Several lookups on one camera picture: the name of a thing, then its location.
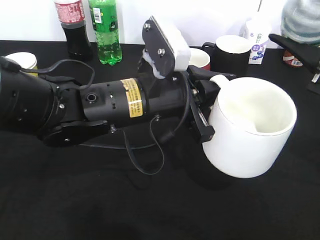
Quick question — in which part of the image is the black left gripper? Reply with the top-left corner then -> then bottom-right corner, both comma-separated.
137,57 -> 236,143

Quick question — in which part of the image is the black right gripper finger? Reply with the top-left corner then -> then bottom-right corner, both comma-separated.
268,33 -> 320,83

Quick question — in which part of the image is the water bottle green label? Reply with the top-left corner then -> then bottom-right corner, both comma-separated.
280,0 -> 320,47

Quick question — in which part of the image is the white ceramic mug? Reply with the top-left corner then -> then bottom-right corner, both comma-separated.
202,75 -> 298,179

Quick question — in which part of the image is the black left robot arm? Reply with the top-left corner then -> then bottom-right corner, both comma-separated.
0,57 -> 219,147

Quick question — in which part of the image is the yellow paper cup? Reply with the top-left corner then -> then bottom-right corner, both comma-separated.
1,52 -> 38,77

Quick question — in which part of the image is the brown tea drink bottle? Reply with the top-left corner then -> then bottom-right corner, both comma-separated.
282,50 -> 303,68

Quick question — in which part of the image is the red ceramic mug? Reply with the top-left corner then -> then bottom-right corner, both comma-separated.
188,48 -> 211,71

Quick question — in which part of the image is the black ceramic mug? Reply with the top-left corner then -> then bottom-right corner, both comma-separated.
201,35 -> 253,78

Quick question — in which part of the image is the white blueberry milk carton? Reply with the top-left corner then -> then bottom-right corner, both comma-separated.
239,12 -> 272,65

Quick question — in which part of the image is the green soda bottle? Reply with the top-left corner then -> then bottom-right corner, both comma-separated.
88,0 -> 123,66

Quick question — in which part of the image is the cola bottle red label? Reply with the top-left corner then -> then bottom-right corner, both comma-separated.
54,0 -> 93,61

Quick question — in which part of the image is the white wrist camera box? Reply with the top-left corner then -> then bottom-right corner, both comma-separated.
142,15 -> 191,79

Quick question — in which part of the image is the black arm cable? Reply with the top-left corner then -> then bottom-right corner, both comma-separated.
22,58 -> 191,176

